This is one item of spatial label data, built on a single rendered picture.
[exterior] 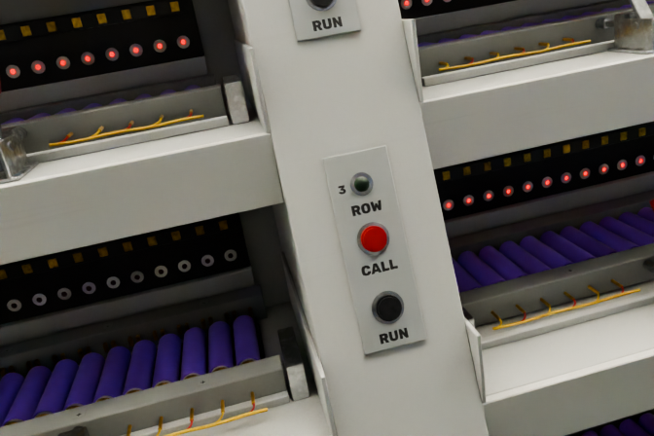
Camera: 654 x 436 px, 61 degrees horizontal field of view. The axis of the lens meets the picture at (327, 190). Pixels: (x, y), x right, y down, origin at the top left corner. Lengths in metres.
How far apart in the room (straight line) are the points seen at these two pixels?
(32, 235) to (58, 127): 0.09
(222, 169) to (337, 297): 0.10
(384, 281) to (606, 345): 0.17
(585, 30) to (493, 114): 0.14
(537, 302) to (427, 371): 0.13
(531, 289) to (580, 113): 0.14
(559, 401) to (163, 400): 0.26
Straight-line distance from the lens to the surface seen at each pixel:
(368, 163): 0.34
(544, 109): 0.40
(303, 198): 0.34
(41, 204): 0.36
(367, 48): 0.35
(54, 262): 0.52
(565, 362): 0.43
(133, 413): 0.42
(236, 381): 0.40
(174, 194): 0.34
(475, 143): 0.38
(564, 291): 0.48
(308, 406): 0.40
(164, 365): 0.45
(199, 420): 0.41
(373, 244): 0.34
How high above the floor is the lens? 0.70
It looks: 2 degrees down
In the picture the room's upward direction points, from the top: 12 degrees counter-clockwise
